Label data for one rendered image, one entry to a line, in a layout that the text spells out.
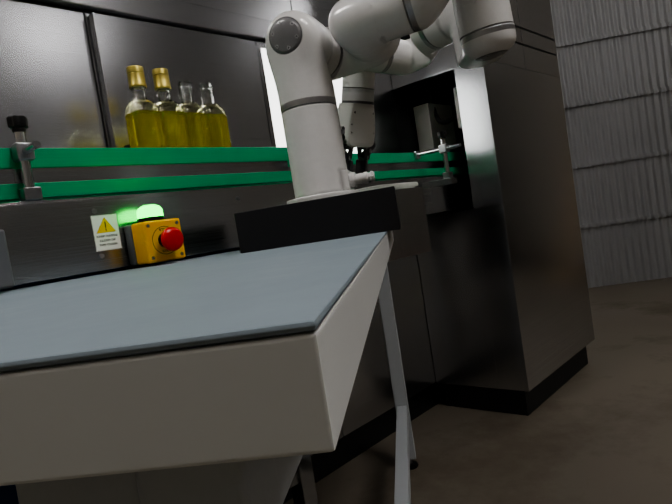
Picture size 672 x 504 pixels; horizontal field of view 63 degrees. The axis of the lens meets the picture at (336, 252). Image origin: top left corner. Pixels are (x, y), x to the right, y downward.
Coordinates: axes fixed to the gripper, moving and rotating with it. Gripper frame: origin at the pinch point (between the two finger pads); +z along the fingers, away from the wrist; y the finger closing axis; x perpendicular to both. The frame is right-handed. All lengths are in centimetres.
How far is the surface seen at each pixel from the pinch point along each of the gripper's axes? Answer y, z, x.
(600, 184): -337, 24, -36
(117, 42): 35, -26, -43
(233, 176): 28.9, 1.4, -9.0
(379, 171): -34.0, 3.1, -17.4
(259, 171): 21.4, 0.7, -9.4
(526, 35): -115, -47, -11
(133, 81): 40, -17, -27
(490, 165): -75, 1, -1
